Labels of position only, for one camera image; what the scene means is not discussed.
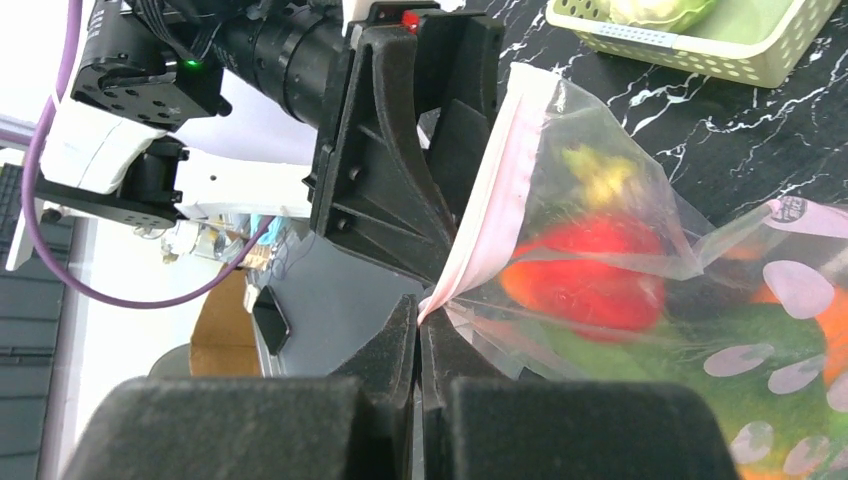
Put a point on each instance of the clear zip top bag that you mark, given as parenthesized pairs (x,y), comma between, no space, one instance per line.
(708,270)

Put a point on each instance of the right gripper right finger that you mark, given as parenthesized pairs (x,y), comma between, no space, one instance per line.
(480,424)

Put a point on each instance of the orange toy fruit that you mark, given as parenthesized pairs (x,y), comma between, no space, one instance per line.
(835,331)

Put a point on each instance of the green plastic basket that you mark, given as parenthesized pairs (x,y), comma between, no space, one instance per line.
(756,43)

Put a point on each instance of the red pepper toy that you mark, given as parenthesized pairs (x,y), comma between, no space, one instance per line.
(592,299)

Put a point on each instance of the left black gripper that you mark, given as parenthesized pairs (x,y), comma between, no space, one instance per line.
(390,62)

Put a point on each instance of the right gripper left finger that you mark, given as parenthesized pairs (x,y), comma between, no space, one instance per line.
(351,424)

